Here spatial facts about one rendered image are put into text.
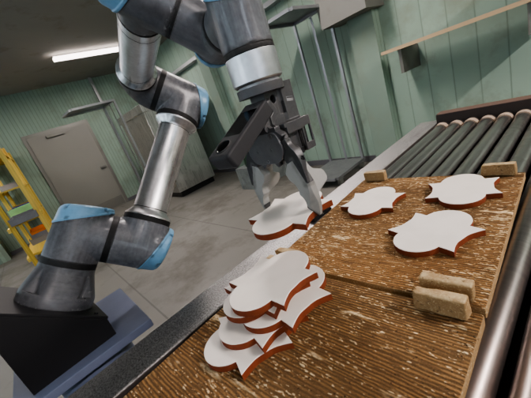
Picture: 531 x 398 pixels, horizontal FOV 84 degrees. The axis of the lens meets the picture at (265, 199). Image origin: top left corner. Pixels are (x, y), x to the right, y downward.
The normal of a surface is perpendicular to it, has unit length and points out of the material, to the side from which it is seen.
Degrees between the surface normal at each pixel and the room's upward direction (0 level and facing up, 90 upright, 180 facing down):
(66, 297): 78
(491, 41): 90
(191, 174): 90
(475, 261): 0
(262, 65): 90
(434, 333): 0
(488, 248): 0
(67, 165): 90
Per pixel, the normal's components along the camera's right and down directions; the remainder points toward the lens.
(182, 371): -0.32, -0.89
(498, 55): -0.69, 0.44
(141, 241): 0.46, -0.12
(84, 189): 0.64, 0.03
